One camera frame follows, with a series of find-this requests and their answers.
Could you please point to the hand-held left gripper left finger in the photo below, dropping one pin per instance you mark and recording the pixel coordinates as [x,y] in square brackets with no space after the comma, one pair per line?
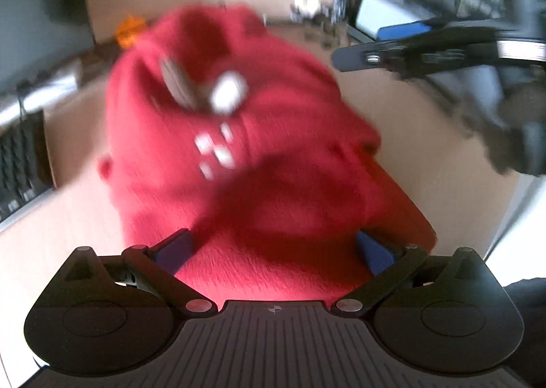
[170,253]

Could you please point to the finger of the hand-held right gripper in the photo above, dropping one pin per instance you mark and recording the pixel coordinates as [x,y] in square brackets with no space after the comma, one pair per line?
[403,30]
[384,56]

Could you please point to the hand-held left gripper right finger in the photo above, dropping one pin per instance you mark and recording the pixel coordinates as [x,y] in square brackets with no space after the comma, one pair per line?
[375,255]

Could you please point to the red hooded fleece garment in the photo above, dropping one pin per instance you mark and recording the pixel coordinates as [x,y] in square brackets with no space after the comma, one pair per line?
[256,183]

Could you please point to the white crumpled paper flower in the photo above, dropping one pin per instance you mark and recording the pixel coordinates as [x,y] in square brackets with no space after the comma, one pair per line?
[309,6]

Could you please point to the dark cloth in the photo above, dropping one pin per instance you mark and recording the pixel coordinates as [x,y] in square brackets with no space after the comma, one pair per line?
[527,311]

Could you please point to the black keyboard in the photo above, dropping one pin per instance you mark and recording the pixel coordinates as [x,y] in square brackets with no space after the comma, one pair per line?
[21,166]

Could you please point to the orange object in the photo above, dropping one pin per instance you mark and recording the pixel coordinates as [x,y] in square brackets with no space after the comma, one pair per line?
[130,31]

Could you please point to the black curved monitor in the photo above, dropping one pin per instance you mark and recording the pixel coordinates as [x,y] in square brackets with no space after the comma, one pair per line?
[34,8]

